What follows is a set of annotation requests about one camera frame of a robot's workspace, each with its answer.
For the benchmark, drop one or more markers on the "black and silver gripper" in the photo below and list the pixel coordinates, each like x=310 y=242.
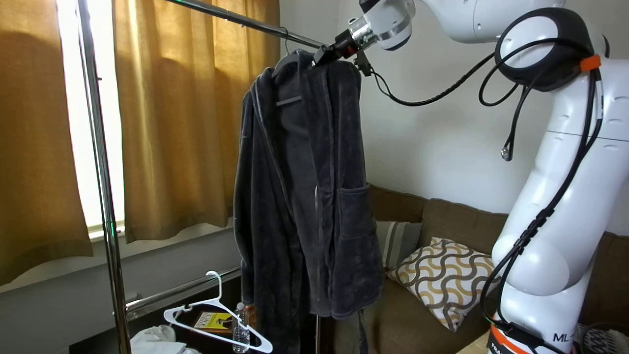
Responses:
x=351 y=43

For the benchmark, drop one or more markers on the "gray robe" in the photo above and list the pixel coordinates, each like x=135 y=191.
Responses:
x=304 y=218

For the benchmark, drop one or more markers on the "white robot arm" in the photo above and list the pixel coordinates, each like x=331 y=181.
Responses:
x=548 y=246

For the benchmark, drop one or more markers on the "white plastic hanger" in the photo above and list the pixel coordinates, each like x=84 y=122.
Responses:
x=245 y=338

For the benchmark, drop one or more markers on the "mustard yellow curtain right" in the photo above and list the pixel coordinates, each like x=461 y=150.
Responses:
x=182 y=79

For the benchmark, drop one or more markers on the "mustard yellow curtain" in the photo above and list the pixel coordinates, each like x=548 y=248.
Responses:
x=182 y=79
x=40 y=205

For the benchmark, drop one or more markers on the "gray striped pillow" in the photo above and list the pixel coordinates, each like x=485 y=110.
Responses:
x=398 y=240

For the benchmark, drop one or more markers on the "wavy patterned pillow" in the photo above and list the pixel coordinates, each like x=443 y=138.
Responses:
x=447 y=277

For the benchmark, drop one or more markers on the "brown sofa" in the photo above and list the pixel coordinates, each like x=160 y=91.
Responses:
x=400 y=323

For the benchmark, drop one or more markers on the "yellow box on table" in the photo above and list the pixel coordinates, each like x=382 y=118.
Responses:
x=217 y=323

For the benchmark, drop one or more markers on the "metal clothes rack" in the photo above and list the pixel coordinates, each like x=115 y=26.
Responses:
x=99 y=140

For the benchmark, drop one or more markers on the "mustard yellow curtain left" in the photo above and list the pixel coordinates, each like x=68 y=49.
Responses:
x=40 y=205

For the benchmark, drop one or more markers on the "white cloth on table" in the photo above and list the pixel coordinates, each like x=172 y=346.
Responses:
x=158 y=340

